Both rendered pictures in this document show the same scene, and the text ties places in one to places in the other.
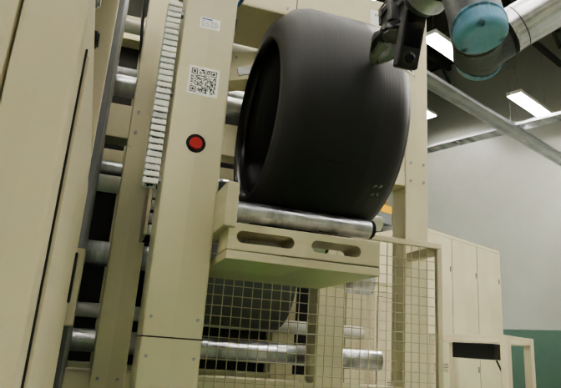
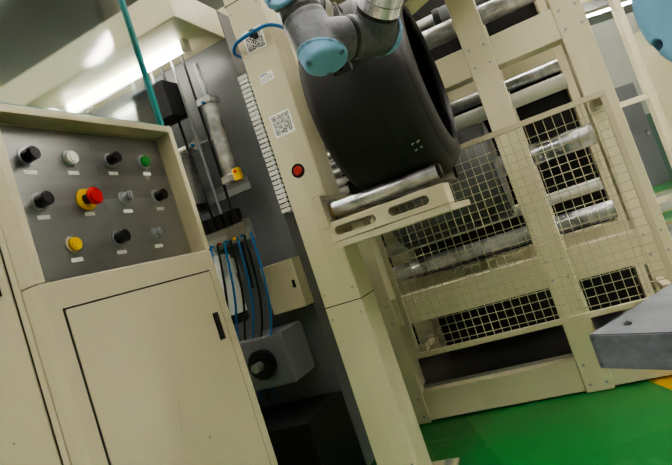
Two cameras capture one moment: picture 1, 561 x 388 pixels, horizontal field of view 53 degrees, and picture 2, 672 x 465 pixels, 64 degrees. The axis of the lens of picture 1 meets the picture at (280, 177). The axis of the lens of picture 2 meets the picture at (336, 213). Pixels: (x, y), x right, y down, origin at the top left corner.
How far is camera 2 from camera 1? 92 cm
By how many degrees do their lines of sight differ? 40
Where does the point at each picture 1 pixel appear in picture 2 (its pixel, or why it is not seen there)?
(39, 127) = (52, 361)
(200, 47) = (269, 99)
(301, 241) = (380, 213)
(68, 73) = (50, 335)
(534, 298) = not seen: outside the picture
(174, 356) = (348, 314)
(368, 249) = (434, 193)
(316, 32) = not seen: hidden behind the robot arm
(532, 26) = (379, 2)
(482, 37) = (324, 64)
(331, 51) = not seen: hidden behind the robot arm
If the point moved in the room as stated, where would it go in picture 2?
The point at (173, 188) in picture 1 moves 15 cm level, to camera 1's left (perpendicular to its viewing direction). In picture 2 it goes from (299, 209) to (269, 222)
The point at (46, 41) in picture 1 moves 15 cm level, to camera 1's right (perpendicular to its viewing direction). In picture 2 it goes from (39, 326) to (72, 312)
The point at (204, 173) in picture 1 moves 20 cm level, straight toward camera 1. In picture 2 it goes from (312, 188) to (273, 193)
